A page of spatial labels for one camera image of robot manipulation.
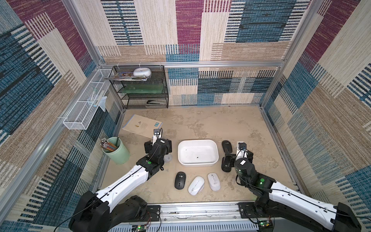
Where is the black ribbed mouse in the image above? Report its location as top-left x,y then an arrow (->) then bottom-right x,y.
222,140 -> 232,156

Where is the light grey mouse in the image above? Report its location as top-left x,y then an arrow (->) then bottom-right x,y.
163,154 -> 173,163

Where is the white mouse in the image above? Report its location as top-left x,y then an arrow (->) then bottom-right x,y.
188,176 -> 205,196
207,173 -> 221,191

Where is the white storage box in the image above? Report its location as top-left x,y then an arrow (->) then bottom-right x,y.
178,139 -> 219,167

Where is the small black Lecoo mouse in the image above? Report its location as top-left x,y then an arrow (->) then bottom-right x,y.
221,157 -> 231,173

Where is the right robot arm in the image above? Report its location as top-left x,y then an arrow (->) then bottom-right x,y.
221,146 -> 362,232

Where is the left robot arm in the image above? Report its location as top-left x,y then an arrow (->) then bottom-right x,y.
69,138 -> 172,232

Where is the beige booklet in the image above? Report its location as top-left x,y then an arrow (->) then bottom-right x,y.
123,114 -> 163,138

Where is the green pencil cup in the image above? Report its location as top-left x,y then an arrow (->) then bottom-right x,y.
102,137 -> 130,165

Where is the coloured pencils bundle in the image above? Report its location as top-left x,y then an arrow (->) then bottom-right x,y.
100,139 -> 118,152

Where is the black item bottom shelf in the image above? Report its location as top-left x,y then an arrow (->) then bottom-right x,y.
146,100 -> 165,105

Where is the green tray on shelf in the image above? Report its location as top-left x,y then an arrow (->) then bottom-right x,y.
119,84 -> 164,94

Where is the white round device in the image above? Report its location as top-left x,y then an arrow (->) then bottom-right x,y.
133,67 -> 152,78

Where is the magazine on shelf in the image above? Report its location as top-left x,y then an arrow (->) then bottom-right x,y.
105,72 -> 148,81

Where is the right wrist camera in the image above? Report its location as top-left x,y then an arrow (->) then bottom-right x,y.
236,141 -> 247,159

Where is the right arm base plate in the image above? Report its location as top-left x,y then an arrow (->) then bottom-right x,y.
237,202 -> 279,219

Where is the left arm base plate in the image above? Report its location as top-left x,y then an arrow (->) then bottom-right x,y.
139,205 -> 161,222

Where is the aluminium front rail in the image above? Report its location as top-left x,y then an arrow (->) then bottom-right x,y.
72,198 -> 308,232

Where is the black wire shelf rack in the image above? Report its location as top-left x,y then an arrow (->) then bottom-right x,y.
106,65 -> 169,109

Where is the white wire wall basket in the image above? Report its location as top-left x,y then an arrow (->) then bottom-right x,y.
63,69 -> 111,130

